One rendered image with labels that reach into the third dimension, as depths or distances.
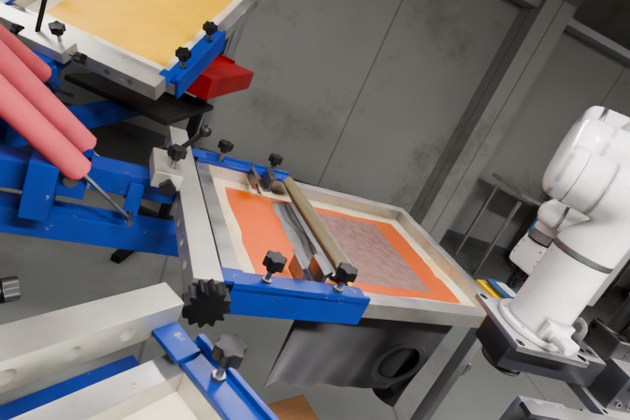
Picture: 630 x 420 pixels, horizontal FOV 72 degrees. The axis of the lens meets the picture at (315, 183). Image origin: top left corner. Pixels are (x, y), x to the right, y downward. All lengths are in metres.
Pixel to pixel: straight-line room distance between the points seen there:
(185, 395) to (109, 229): 0.48
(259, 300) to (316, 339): 0.29
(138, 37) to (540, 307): 1.33
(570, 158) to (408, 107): 3.52
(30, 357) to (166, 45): 1.14
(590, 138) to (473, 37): 3.57
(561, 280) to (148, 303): 0.64
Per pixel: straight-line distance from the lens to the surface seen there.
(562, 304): 0.85
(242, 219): 1.12
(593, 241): 0.82
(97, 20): 1.63
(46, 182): 0.93
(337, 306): 0.91
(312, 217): 1.10
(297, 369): 1.16
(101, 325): 0.61
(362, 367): 1.25
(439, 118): 4.42
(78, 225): 1.03
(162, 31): 1.60
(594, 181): 0.80
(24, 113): 0.88
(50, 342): 0.58
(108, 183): 0.98
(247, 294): 0.81
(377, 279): 1.14
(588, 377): 1.02
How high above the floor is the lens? 1.46
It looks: 19 degrees down
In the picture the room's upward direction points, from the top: 24 degrees clockwise
